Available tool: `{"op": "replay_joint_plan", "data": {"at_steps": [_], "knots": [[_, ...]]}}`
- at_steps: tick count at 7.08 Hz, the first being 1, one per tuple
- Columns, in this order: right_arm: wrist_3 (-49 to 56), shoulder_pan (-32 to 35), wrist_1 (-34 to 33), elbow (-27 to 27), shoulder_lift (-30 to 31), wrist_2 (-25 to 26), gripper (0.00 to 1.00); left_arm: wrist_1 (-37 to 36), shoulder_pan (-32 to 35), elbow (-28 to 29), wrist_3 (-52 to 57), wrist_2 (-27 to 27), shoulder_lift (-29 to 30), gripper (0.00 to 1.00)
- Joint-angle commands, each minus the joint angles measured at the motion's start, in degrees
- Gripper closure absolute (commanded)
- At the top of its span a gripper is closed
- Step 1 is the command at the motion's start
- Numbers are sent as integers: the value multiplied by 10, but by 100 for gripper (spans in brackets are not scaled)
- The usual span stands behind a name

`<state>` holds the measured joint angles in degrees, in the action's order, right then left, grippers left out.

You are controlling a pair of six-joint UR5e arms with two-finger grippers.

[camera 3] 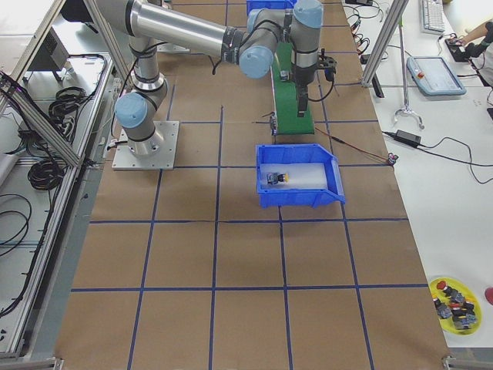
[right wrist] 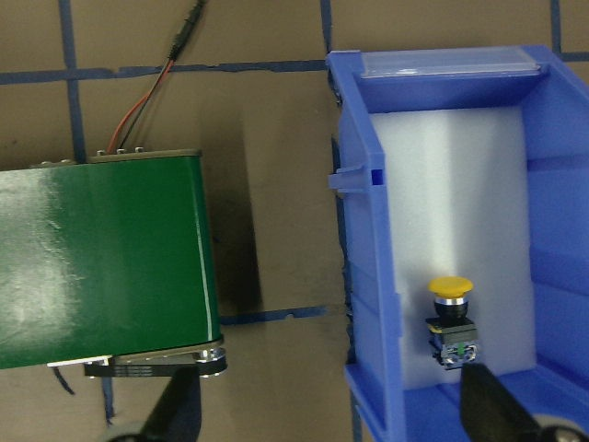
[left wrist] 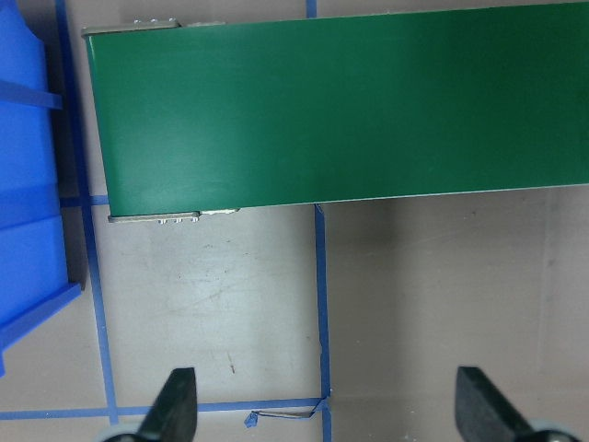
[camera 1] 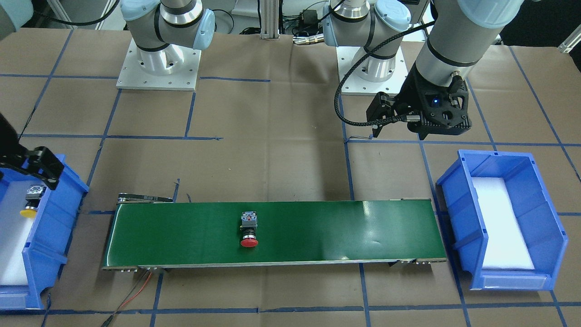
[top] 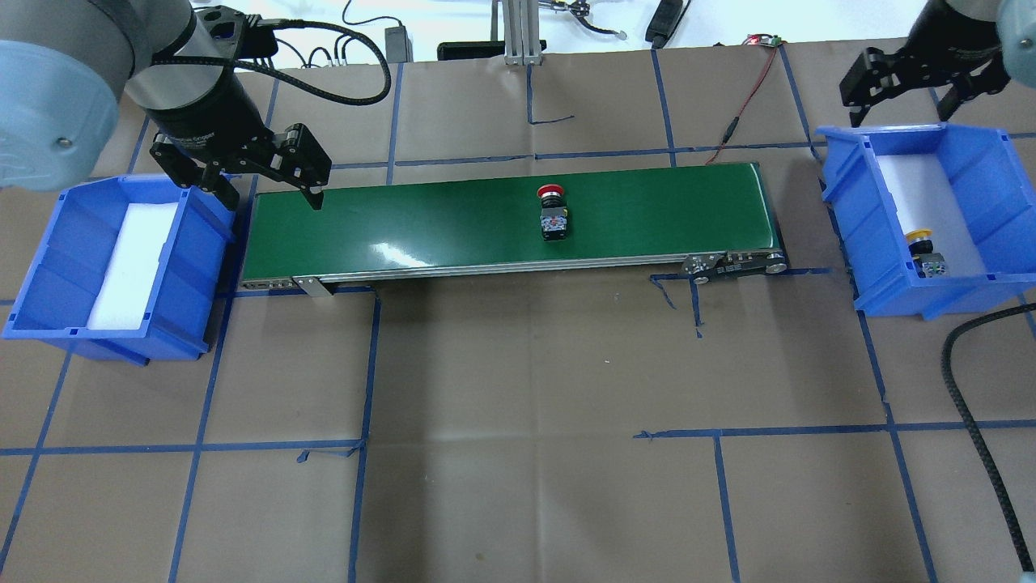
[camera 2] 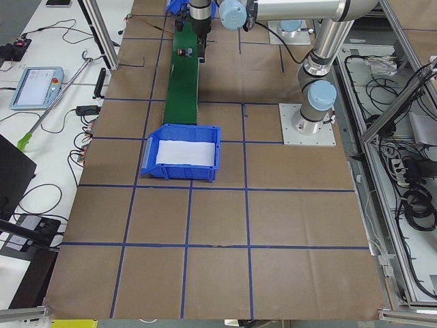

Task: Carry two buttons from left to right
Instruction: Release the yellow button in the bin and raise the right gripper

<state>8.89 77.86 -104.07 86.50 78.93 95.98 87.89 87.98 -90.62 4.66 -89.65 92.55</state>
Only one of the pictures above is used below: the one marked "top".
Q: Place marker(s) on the white foam pad right bin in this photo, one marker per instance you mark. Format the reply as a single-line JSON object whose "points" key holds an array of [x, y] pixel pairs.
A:
{"points": [[924, 198]]}

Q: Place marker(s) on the black handheld device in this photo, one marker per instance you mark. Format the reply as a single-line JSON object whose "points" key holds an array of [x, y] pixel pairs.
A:
{"points": [[664, 22]]}

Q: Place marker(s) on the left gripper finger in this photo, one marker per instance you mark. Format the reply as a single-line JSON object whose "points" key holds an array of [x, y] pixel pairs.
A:
{"points": [[314, 194], [212, 181]]}

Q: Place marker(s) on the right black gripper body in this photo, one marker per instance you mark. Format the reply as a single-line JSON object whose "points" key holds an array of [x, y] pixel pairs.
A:
{"points": [[957, 42]]}

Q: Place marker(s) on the right blue plastic bin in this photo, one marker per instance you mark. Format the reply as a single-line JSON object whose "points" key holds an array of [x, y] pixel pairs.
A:
{"points": [[991, 186]]}

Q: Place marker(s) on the yellow mushroom push button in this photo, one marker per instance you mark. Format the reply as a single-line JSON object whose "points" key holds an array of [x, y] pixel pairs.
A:
{"points": [[927, 262]]}

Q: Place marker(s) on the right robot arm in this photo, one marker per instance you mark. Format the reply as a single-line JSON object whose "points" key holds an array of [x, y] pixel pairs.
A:
{"points": [[1015, 22]]}

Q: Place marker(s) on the aluminium profile post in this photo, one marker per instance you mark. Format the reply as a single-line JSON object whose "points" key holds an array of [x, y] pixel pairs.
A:
{"points": [[516, 24]]}

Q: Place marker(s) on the black power adapter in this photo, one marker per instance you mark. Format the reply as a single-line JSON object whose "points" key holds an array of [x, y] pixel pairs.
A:
{"points": [[397, 45]]}

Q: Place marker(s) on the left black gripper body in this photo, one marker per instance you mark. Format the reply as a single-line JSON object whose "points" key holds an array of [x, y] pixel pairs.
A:
{"points": [[212, 113]]}

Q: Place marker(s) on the blue plastic bin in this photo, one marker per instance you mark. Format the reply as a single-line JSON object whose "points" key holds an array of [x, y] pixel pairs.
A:
{"points": [[65, 276], [991, 186]]}

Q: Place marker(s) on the white foam pad bin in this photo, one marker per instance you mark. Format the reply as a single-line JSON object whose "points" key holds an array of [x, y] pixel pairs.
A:
{"points": [[126, 289], [924, 198]]}

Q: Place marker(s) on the red mushroom push button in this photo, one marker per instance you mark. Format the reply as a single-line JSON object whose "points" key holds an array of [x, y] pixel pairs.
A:
{"points": [[554, 221]]}

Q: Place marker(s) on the left blue plastic bin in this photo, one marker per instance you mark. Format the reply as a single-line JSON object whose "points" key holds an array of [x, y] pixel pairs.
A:
{"points": [[65, 276]]}

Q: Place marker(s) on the white foam pad left bin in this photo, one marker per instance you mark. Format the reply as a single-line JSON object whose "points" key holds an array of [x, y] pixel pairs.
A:
{"points": [[126, 289]]}

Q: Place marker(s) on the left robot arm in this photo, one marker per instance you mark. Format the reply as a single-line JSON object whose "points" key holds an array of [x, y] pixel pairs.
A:
{"points": [[67, 64]]}

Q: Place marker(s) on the green conveyor belt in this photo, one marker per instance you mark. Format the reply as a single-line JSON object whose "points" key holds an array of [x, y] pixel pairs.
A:
{"points": [[714, 221]]}

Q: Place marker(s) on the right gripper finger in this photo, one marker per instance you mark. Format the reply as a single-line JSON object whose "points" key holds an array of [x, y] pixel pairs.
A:
{"points": [[959, 93], [859, 104]]}

